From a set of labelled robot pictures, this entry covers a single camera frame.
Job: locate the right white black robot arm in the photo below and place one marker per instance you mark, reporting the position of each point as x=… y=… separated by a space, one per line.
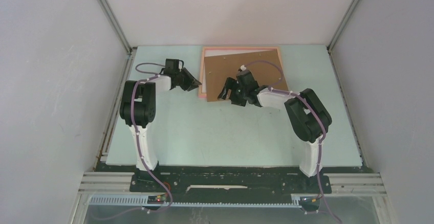
x=308 y=116

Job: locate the right aluminium corner post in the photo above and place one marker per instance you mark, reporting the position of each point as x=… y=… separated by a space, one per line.
x=342 y=25

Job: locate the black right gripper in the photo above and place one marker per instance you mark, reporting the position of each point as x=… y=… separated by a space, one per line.
x=232 y=84

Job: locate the pink wooden picture frame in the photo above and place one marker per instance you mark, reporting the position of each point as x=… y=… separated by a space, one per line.
x=200 y=80

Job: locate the white slotted cable duct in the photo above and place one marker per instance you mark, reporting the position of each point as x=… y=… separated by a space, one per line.
x=142 y=201

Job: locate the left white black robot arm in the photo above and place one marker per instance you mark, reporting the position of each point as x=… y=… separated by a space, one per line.
x=138 y=106

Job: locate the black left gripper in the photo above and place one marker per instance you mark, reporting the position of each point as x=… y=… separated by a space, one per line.
x=194 y=82

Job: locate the aluminium corner post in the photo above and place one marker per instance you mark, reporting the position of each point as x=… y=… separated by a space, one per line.
x=108 y=11
x=342 y=25

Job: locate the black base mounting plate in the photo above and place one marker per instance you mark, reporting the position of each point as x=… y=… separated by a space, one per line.
x=230 y=185

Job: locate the left aluminium corner post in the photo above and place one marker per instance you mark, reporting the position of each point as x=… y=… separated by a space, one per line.
x=108 y=11

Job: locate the aluminium rail front beam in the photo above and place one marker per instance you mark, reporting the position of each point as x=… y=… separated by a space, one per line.
x=342 y=184

